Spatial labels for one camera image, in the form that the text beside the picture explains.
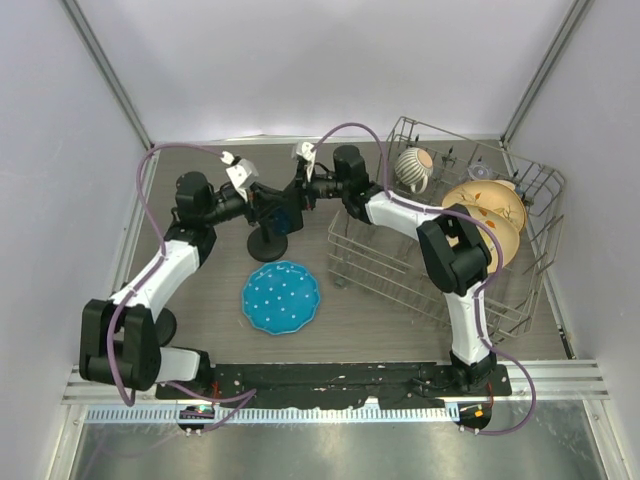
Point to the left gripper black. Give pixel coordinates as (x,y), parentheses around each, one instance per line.
(261,200)

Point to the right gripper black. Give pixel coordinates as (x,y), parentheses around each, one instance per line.
(304,188)

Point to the black smartphone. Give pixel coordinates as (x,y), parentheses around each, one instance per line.
(293,223)

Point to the black phone stand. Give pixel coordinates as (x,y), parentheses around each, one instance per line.
(265,245)

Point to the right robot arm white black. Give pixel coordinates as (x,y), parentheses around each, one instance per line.
(455,256)

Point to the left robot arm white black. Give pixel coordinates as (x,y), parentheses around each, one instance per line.
(125,340)

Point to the blue dotted plate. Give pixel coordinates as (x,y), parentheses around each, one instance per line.
(280,298)

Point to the striped ceramic mug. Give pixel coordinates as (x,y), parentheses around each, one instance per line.
(414,168)

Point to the clear glass in rack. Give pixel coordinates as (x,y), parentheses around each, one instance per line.
(479,171)

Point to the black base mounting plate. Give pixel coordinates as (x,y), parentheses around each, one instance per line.
(338,386)

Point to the beige plate with leaves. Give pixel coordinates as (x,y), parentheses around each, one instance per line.
(507,235)

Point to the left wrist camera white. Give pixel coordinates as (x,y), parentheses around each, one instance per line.
(241,172)

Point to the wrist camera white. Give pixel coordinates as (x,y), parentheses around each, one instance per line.
(305,152)
(241,172)

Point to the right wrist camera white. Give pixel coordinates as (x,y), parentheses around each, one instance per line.
(305,152)

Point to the metal wire dish rack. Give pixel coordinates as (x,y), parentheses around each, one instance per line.
(390,264)

